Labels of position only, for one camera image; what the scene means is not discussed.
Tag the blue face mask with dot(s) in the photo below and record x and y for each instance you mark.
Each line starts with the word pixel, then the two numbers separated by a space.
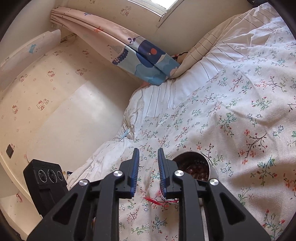
pixel 125 134

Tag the window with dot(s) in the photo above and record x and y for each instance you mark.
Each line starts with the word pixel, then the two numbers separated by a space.
pixel 159 7

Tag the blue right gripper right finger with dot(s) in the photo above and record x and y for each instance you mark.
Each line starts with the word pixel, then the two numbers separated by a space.
pixel 163 172

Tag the whale print curtain left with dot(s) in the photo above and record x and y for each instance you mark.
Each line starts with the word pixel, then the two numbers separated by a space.
pixel 118 45

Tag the striped beige pillow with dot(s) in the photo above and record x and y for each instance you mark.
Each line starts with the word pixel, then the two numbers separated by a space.
pixel 226 32

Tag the floral bed sheet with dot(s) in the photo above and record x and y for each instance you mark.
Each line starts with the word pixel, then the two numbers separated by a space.
pixel 242 122

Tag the round silver metal tin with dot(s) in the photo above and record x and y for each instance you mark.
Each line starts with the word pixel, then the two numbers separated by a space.
pixel 192 163

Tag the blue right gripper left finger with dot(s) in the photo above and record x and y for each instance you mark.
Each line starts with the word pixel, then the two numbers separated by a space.
pixel 133 172

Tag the white striped duvet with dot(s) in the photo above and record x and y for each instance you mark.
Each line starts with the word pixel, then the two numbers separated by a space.
pixel 152 101

